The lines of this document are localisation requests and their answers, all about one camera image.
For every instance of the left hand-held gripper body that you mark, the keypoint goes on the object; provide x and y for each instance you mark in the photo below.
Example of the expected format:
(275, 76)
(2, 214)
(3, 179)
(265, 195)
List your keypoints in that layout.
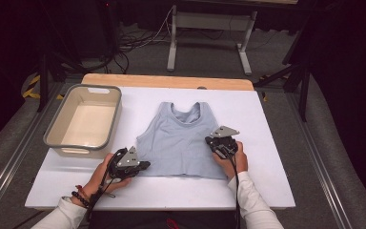
(128, 160)

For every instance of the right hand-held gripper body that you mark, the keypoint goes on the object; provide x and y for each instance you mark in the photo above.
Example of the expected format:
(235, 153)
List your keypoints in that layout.
(224, 141)

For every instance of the light blue tank top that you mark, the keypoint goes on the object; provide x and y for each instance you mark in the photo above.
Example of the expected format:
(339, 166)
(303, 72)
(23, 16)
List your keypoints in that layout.
(178, 143)

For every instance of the beige basket with grey rim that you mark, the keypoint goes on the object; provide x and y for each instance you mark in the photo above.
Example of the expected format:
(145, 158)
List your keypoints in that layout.
(89, 125)

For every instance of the person's right hand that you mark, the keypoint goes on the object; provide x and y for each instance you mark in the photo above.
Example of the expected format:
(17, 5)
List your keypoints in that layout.
(235, 165)

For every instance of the person's left hand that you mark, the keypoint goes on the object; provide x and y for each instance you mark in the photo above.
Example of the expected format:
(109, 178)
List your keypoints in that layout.
(98, 184)

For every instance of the white foam board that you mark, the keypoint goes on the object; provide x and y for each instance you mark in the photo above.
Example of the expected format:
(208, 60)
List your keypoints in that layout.
(260, 152)

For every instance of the dark round table grommet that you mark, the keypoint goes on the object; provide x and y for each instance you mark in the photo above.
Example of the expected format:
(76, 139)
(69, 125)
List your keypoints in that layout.
(201, 87)

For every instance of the person's dark clothing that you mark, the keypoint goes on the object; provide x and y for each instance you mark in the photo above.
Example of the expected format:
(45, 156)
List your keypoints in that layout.
(139, 221)

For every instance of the black metal stand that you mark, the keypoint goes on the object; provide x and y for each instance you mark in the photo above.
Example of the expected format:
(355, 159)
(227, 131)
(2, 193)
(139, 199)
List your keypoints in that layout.
(43, 82)
(304, 95)

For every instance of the yellow black hazard tape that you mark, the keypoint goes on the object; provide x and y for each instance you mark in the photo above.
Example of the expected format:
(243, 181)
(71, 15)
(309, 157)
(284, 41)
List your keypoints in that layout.
(33, 83)

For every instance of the aluminium floor rail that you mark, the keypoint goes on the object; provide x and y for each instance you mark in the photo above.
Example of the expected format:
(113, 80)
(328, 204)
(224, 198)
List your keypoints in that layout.
(16, 159)
(317, 159)

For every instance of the white metal desk frame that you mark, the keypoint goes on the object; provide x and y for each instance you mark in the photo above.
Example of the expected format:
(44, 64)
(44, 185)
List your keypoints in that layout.
(211, 20)

